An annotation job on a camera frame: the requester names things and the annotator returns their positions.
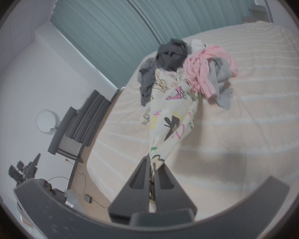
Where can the black padded chair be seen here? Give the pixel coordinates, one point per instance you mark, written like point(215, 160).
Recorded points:
point(84, 118)

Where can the bed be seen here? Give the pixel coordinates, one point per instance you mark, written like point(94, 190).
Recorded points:
point(239, 146)

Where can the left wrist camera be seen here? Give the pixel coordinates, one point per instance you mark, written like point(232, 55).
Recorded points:
point(15, 173)

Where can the grey knitted garment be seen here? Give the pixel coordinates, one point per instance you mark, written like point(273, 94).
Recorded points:
point(221, 73)

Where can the pink garment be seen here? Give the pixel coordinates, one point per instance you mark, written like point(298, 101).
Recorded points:
point(201, 68)

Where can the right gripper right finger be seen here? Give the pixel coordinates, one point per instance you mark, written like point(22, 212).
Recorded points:
point(172, 195)

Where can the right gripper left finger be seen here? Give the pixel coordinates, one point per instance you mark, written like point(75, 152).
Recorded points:
point(132, 195)

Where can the black power adapter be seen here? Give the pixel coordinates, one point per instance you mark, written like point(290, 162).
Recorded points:
point(87, 198)

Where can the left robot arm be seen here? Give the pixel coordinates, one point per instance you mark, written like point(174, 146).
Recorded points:
point(44, 185)

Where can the white garment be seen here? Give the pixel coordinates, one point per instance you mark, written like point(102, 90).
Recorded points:
point(197, 45)

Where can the grey bedside table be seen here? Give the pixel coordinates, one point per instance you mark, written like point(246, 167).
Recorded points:
point(256, 12)

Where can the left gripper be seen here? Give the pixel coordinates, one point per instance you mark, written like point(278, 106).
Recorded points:
point(30, 170)

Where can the white printed pyjama top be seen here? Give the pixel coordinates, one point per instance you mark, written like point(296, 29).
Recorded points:
point(169, 108)

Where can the dark grey garment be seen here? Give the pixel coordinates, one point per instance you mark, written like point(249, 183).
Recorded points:
point(147, 83)

